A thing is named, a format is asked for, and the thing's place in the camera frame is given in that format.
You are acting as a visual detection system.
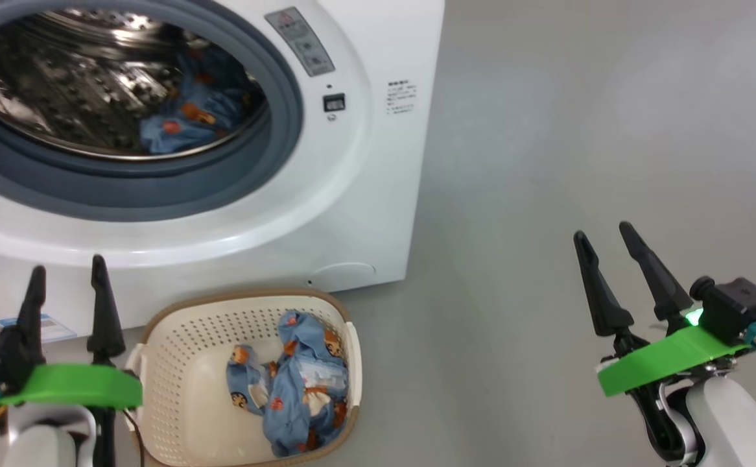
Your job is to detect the blue print garment white lining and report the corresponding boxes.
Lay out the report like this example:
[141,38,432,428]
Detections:
[226,310,349,458]

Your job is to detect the cream perforated laundry basket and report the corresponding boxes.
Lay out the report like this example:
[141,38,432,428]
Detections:
[125,289,363,467]

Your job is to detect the blue cartoon print garment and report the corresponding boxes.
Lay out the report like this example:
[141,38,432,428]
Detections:
[139,49,265,155]

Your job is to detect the grey instruction sticker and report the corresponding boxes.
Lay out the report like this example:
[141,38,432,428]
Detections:
[265,6,336,77]

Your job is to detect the blue energy label sticker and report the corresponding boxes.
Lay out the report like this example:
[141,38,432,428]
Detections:
[0,313,78,343]

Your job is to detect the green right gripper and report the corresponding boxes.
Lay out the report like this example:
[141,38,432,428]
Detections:
[573,221,751,398]

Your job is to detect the stainless steel washing machine drum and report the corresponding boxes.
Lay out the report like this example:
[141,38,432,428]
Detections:
[0,8,270,162]

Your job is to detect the white front-load washing machine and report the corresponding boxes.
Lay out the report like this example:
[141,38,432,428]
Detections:
[0,0,445,338]

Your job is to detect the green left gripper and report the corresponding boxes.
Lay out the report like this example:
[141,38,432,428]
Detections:
[0,254,144,467]

